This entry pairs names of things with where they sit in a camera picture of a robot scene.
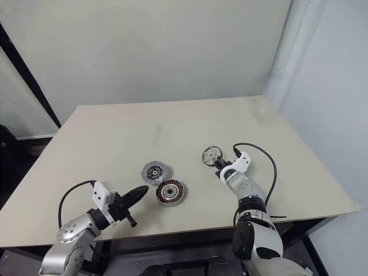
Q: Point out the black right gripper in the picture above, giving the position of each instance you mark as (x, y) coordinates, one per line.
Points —
(224, 167)

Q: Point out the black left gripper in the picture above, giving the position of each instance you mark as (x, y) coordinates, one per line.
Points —
(118, 207)

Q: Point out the silver spoked rotor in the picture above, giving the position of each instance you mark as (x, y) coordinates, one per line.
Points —
(209, 155)

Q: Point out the round grey motor lid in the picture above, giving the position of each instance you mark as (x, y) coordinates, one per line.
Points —
(155, 172)

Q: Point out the round motor housing copper windings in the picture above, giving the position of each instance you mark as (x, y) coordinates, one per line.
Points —
(171, 195)

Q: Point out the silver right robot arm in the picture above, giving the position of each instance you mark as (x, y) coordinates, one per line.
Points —
(260, 230)

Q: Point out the dark rounded shape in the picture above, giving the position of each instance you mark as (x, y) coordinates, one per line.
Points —
(156, 270)
(219, 266)

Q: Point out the white baseboard strip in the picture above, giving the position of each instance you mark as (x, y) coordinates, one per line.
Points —
(37, 136)

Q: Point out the black bulky floor object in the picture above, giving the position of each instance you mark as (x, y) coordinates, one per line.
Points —
(7, 138)

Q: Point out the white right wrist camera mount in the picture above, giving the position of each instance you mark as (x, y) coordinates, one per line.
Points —
(242, 161)

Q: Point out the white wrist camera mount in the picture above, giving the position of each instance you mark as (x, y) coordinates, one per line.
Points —
(100, 194)
(242, 161)

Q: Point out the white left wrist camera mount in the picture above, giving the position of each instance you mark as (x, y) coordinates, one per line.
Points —
(100, 194)

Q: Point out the black table frame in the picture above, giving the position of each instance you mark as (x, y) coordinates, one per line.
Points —
(316, 227)

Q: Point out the black diagonal frame post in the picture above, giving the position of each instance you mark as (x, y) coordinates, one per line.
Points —
(28, 77)

